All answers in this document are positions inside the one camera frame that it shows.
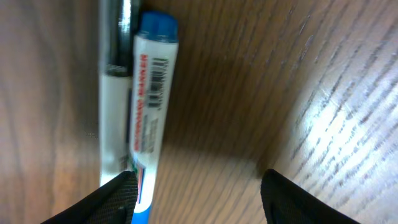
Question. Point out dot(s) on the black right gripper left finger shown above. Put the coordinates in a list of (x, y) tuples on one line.
[(114, 202)]

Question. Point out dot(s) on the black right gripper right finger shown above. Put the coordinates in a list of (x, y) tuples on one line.
[(285, 202)]

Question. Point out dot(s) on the blue capped white marker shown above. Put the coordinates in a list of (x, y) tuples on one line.
[(155, 54)]

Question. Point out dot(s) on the black capped white marker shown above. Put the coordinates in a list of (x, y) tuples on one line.
[(118, 22)]

